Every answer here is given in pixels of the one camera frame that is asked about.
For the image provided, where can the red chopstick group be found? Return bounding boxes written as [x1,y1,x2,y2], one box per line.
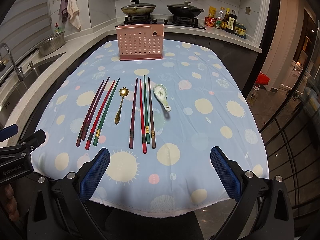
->
[85,80,116,150]
[139,80,147,154]

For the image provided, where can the dark soy sauce bottle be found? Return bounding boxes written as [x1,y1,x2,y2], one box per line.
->
[226,10,237,34]

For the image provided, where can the purple hanging cloth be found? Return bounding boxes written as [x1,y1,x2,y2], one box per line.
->
[59,0,68,23]

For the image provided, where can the pink perforated utensil holder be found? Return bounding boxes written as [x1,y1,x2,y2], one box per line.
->
[116,24,164,61]

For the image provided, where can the dark brown chopstick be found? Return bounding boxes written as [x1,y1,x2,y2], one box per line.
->
[75,81,104,147]

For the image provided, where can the white ceramic soup spoon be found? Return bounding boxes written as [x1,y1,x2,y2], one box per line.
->
[153,84,171,112]

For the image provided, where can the brass wok with lid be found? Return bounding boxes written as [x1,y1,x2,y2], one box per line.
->
[121,0,156,16]

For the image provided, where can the dark jars at end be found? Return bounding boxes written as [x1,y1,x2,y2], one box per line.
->
[234,23,246,39]

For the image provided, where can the red instant noodle cup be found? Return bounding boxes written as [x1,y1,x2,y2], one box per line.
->
[204,16,216,28]

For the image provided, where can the blue patterned tablecloth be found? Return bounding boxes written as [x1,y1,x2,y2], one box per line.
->
[31,40,269,218]

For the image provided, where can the red bag on floor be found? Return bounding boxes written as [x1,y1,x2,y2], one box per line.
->
[255,72,270,85]

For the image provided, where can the brown sauce bottle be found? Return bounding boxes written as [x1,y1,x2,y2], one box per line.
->
[221,8,230,30]

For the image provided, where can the beige hanging towel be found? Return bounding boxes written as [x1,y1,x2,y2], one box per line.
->
[66,0,81,30]

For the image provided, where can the white cabinet furniture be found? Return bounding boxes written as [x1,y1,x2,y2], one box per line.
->
[279,61,303,91]

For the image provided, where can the brown chopstick group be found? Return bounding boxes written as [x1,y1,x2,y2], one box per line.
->
[148,77,156,149]

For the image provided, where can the small green-label jar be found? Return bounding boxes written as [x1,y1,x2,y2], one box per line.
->
[215,20,221,29]

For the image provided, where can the black wok with lid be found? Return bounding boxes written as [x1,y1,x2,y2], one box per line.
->
[167,1,204,18]

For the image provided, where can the black gas stove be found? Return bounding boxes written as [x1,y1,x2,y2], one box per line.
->
[115,15,206,29]

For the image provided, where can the maroon chopstick group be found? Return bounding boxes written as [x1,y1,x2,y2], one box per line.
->
[81,77,110,141]
[129,78,138,149]

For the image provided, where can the person's left hand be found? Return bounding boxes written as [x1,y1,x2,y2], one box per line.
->
[1,184,20,222]

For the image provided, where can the clear plastic bottle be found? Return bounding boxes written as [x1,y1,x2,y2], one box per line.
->
[216,7,226,21]

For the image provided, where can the yellow oil bottle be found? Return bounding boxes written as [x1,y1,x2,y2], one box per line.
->
[246,84,260,108]

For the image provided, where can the green dish soap bottle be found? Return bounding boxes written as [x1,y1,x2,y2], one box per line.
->
[54,23,62,35]

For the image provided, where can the chrome kitchen faucet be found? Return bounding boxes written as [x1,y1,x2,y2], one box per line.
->
[0,42,24,82]

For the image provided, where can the green chopstick group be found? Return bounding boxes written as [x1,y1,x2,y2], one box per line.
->
[93,78,120,146]
[143,75,150,144]

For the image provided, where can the gold flower spoon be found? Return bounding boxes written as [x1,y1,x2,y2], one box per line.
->
[114,87,129,125]

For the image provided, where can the stainless steel sink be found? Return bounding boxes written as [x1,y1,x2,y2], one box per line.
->
[1,53,63,129]

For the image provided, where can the yellow seasoning packet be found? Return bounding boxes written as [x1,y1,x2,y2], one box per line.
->
[208,7,216,18]

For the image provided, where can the steel colander bowl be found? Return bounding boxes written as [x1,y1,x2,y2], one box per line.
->
[38,31,65,56]

